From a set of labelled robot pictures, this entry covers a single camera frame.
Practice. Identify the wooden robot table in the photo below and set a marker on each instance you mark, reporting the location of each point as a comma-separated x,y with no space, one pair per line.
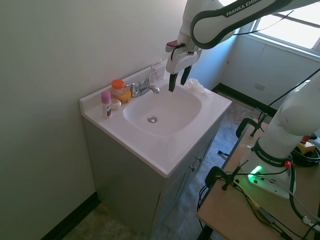
230,207

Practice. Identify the yellow emergency stop box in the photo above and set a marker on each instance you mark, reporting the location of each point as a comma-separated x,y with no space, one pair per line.
306,147

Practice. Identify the white cardboard box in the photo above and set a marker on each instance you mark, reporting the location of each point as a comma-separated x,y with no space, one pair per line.
158,72

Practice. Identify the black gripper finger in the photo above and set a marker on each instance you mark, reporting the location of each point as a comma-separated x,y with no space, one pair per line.
173,81
186,75

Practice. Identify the pink cap deodorant stick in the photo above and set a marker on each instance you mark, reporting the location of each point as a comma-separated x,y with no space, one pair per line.
106,105

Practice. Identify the metal cabinet knob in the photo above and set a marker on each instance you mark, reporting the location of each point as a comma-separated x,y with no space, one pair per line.
199,158
192,167

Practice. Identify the black stand foot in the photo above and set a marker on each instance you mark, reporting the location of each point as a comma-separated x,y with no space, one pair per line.
222,153

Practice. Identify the grey vanity cabinet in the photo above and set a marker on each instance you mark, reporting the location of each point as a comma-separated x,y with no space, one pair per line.
130,180

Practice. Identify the chrome sink drain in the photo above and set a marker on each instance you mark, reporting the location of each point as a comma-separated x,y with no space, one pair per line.
152,119

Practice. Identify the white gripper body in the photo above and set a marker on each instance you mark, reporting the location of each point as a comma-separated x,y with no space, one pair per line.
180,61

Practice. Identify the clear jar orange lid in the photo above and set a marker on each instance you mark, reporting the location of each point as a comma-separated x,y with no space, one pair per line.
118,86

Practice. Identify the black C-clamp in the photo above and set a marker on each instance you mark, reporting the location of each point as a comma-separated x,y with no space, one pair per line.
215,173
243,125

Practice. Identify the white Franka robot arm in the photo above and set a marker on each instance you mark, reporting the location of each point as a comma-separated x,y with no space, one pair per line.
282,120

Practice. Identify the orange cream jar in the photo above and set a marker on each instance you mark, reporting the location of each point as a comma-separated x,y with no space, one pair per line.
125,97

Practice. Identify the white tissue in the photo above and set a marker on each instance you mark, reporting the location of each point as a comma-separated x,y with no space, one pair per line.
196,85

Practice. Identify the white sink countertop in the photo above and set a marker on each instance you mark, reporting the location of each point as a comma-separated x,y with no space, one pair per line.
162,147

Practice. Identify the white wall outlet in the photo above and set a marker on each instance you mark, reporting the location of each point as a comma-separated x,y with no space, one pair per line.
260,86

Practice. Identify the bright window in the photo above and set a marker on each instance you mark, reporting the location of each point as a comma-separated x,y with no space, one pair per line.
290,27

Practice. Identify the small white round jar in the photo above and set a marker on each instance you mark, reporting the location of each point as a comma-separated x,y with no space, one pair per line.
116,104

